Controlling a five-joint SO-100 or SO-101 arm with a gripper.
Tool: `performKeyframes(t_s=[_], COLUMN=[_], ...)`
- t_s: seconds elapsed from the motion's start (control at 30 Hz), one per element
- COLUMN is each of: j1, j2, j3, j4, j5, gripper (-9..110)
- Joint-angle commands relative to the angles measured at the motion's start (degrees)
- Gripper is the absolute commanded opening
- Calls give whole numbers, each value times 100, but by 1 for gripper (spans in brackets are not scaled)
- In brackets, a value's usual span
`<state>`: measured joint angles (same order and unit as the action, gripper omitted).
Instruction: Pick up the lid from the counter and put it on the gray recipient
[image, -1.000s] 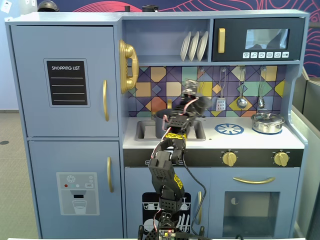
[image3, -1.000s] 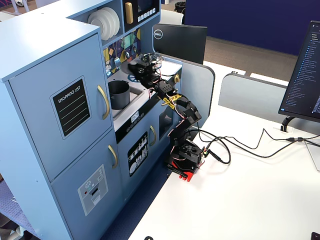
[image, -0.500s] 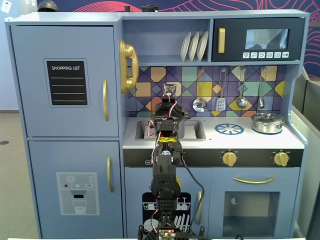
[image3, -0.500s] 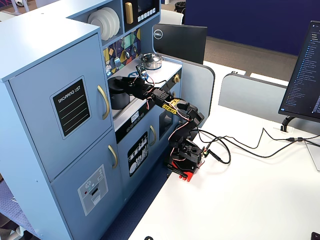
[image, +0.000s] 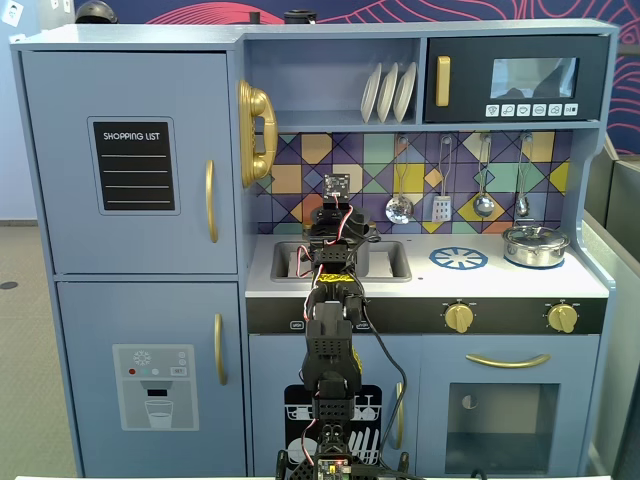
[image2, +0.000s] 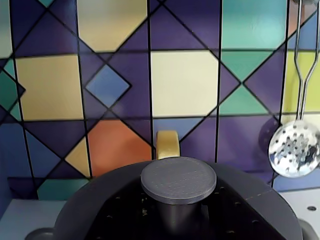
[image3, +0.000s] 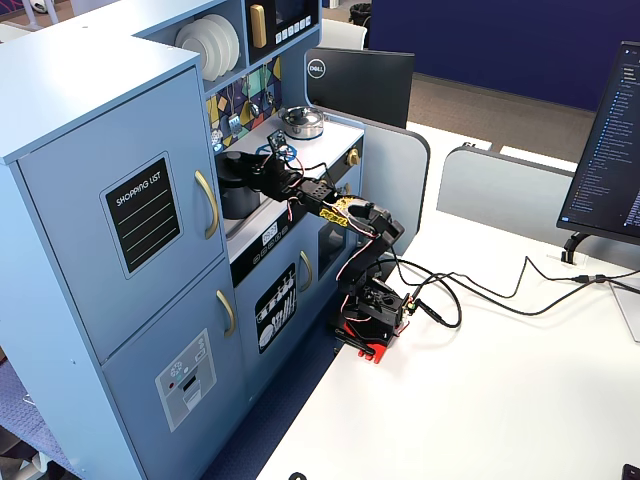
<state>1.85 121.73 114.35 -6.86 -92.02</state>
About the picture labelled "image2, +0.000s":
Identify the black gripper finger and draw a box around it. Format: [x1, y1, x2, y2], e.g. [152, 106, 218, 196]
[199, 183, 275, 240]
[83, 178, 161, 240]

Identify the gray lid with knob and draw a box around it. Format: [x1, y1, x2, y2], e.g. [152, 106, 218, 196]
[53, 156, 303, 240]

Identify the gold faucet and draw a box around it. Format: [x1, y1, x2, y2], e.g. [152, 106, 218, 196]
[155, 129, 181, 161]

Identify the steel skimmer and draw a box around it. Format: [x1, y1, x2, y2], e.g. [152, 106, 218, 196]
[268, 0, 320, 179]

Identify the blue toy kitchen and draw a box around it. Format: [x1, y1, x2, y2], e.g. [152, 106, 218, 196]
[0, 0, 320, 240]

